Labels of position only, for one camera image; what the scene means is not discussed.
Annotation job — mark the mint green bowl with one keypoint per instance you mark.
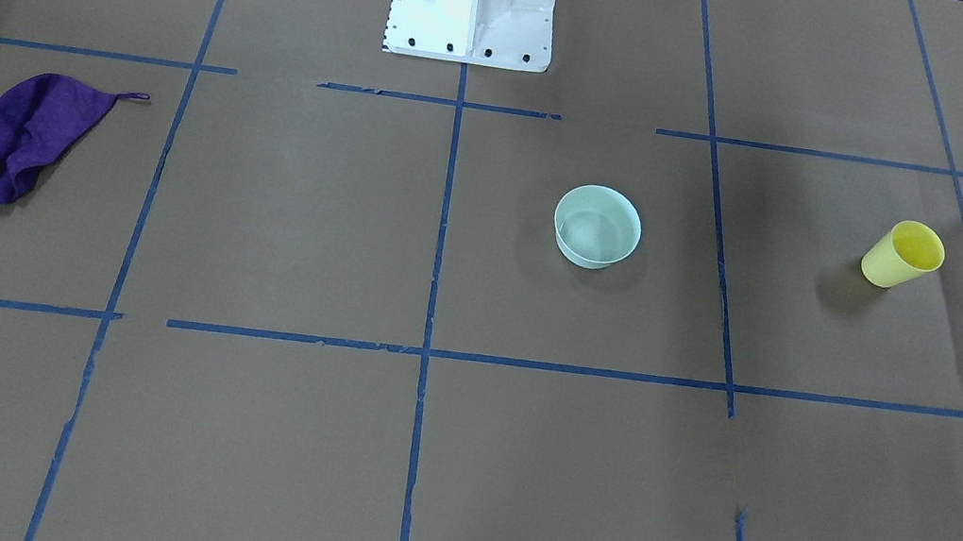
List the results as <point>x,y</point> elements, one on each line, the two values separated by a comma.
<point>596,226</point>

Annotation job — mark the yellow plastic cup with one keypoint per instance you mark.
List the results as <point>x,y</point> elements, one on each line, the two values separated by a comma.
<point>909,250</point>

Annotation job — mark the purple cloth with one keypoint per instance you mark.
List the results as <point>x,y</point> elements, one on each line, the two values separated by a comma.
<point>40,119</point>

